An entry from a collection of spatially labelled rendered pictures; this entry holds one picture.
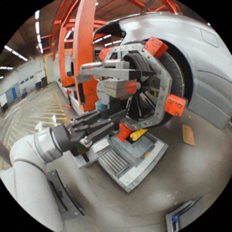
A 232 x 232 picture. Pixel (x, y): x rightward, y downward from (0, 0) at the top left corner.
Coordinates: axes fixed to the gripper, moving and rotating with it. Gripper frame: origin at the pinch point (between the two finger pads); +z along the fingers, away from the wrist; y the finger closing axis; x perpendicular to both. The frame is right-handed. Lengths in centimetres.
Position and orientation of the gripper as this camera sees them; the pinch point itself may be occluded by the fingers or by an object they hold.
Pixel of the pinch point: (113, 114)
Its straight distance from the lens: 30.0
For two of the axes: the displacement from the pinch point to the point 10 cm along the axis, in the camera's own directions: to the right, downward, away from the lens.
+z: 7.6, -3.6, 5.4
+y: 6.5, 4.2, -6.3
